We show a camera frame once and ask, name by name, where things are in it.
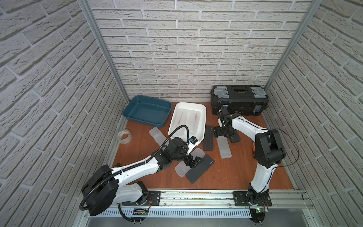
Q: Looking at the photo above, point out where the translucent case red content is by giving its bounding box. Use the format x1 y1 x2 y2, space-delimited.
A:
187 111 200 133

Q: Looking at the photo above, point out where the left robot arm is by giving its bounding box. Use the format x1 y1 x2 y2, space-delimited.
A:
79 125 203 216

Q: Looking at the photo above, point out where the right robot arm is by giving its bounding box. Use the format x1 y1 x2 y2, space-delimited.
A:
214 109 285 206

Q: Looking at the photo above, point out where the black pencil case tilted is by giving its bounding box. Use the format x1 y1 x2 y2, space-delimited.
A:
228 132 241 143

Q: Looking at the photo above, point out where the ribbed translucent pencil case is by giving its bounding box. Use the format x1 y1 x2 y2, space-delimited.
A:
175 148 205 177

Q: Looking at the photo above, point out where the black pencil case upright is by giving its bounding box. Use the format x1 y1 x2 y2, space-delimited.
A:
203 125 214 151

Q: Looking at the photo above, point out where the black pencil case front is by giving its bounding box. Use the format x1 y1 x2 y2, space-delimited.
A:
185 155 215 184

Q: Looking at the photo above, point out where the white storage bin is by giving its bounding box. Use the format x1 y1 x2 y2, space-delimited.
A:
168 102 207 145

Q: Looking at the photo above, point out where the teal storage bin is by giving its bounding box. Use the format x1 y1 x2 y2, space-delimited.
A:
123 95 172 128

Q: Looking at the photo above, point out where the black plastic toolbox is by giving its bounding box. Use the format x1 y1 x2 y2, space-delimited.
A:
210 85 268 116

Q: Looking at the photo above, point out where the clear tape roll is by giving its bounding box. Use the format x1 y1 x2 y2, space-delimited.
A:
117 129 132 144

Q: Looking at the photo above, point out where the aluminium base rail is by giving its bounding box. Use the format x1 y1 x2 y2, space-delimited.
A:
113 188 314 211

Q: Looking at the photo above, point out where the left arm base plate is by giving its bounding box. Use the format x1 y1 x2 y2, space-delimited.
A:
122 191 161 206

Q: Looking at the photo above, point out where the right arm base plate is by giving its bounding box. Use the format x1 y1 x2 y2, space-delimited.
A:
232 190 272 207

